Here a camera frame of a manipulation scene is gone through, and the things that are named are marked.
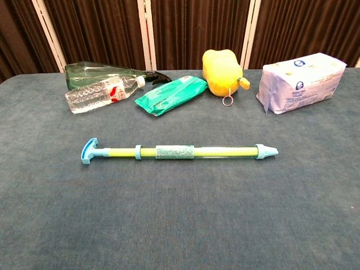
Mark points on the green wet wipes pack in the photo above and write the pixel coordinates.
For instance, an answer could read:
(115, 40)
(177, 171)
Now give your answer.
(168, 95)

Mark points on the blue felt table cover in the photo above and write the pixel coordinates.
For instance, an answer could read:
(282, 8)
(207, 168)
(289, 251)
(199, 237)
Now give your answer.
(180, 213)

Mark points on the clear plastic water bottle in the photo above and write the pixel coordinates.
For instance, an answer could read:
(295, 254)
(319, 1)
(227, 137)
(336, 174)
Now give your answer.
(90, 97)

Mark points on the brown pleated screen panel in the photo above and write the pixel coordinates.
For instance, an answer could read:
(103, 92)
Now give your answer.
(95, 31)
(303, 28)
(197, 28)
(19, 33)

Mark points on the green spray bottle black trigger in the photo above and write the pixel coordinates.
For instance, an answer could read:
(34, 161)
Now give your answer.
(84, 75)

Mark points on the white tissue pack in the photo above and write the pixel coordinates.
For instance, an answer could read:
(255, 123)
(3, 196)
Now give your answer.
(298, 81)

